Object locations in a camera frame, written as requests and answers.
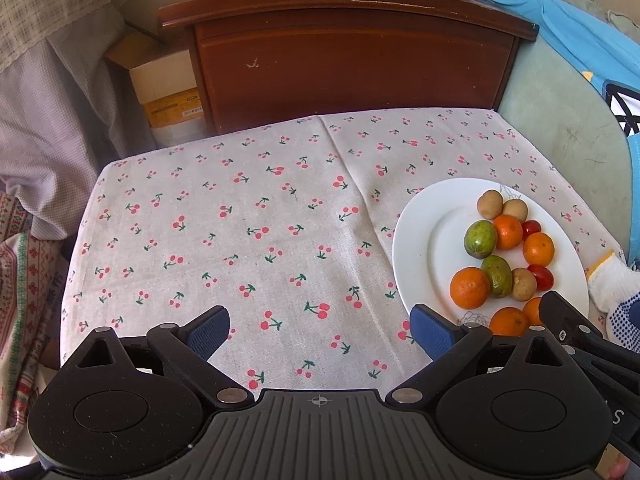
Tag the large red cherry tomato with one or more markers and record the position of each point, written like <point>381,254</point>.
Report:
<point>541,276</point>

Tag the red patterned cloth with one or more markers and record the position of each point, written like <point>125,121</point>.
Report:
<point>30,270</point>

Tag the open cardboard box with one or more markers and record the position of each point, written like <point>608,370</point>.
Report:
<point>165,80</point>

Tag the lilac checked cloth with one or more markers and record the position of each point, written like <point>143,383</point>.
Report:
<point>60,110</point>

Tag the small orange mandarin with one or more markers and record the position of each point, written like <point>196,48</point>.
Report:
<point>534,310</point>
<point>509,321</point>
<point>507,231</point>
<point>469,287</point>
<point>539,249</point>

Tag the brown longan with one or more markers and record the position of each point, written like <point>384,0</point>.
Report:
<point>489,203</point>
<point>515,208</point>
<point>523,284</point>

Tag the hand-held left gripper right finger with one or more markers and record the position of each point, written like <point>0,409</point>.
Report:
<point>432,332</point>

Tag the dark wooden cabinet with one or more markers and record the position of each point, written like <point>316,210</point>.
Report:
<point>350,60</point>

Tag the small green mango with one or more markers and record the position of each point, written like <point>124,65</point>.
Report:
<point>480,239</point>

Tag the beige checked cloth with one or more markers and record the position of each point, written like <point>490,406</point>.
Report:
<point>40,15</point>

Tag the white plastic container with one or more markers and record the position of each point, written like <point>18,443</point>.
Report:
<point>180,135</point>

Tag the blue blanket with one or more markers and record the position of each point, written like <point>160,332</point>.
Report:
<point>575,35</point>

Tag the small red cherry tomato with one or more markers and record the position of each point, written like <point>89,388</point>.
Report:
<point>531,228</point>

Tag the green guava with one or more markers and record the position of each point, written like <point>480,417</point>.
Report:
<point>496,276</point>

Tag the white plate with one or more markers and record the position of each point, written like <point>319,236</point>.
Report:
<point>425,260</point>

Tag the green bed sheet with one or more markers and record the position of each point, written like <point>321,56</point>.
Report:
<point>550,125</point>

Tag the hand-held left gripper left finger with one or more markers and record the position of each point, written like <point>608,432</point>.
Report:
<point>210,330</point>

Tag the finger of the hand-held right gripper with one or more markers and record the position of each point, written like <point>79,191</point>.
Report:
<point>610,360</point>
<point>565,312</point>

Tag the cherry print tablecloth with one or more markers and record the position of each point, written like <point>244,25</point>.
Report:
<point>250,210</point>

